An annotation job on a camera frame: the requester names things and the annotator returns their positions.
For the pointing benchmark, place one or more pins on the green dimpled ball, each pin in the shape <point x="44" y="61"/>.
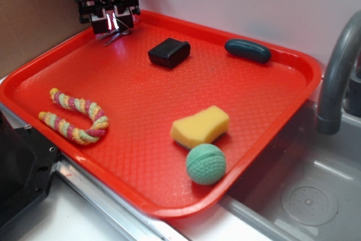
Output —
<point x="206" y="164"/>

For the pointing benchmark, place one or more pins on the red plastic tray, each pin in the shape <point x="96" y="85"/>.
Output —
<point x="137" y="158"/>

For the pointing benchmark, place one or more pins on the grey plastic sink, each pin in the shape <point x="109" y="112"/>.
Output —
<point x="303" y="185"/>

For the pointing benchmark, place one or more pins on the yellow sponge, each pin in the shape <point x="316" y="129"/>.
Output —
<point x="205" y="126"/>

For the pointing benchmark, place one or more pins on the silver keys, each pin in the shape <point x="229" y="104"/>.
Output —
<point x="115" y="33"/>

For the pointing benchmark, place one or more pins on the black rectangular box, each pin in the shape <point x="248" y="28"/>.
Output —
<point x="169" y="53"/>

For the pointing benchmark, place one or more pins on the brown cardboard panel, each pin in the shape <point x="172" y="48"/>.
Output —
<point x="31" y="27"/>

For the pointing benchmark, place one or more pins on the dark teal oval soap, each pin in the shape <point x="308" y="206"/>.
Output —
<point x="248" y="49"/>

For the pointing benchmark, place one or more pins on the multicolour rope toy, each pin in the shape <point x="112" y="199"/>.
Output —
<point x="79" y="120"/>

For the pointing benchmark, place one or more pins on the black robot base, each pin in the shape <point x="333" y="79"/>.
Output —
<point x="28" y="162"/>

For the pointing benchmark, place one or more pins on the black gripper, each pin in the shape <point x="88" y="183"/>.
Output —
<point x="95" y="11"/>

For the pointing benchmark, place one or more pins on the grey faucet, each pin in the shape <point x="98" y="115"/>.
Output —
<point x="341" y="84"/>

